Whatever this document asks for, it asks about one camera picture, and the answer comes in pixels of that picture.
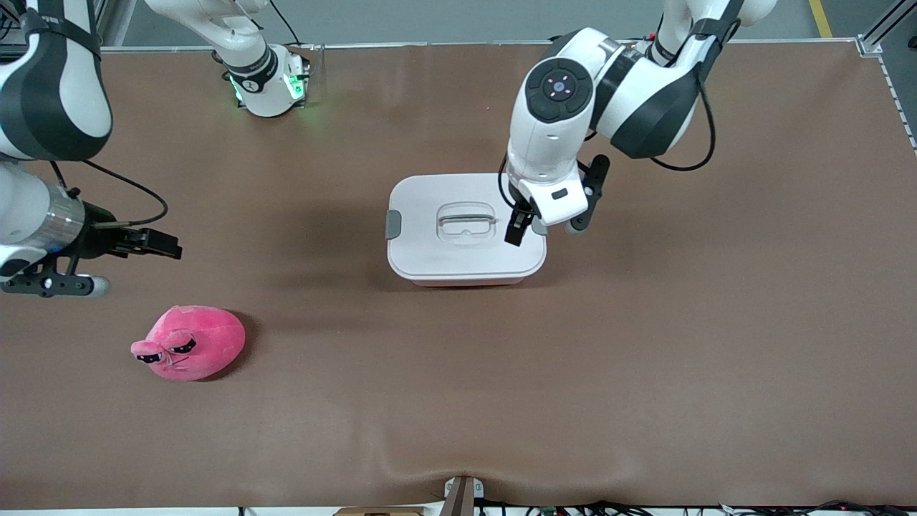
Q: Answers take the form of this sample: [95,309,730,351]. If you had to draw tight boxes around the aluminium frame posts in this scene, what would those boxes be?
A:
[92,0,121,49]

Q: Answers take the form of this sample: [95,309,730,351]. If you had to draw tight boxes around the black right base cable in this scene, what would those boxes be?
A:
[267,0,303,49]

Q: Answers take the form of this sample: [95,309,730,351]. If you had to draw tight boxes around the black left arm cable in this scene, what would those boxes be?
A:
[647,43,718,173]

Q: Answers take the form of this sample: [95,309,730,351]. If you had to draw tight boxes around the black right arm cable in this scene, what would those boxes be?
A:
[50,159,170,229]

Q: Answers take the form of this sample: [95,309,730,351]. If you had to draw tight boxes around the perforated metal edge strip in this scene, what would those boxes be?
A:
[875,54,917,156]

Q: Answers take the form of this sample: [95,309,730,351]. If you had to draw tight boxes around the aluminium frame profile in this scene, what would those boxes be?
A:
[863,0,917,45]

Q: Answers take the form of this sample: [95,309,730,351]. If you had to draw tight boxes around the metal table edge bracket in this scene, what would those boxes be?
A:
[443,476,485,516]

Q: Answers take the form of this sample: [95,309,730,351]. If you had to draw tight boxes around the aluminium table edge rail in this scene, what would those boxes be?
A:
[100,37,860,54]

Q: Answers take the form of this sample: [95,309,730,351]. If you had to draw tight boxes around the white plastic box lid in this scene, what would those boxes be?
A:
[387,172,548,281]

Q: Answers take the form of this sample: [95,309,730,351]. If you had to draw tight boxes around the pink plush toy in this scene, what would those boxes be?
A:
[130,305,247,383]

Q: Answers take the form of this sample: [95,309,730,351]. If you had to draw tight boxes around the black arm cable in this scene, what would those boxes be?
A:
[647,43,718,173]
[50,159,170,229]

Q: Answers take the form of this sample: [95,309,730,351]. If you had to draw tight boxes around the brown table mat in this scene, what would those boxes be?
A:
[0,41,917,511]

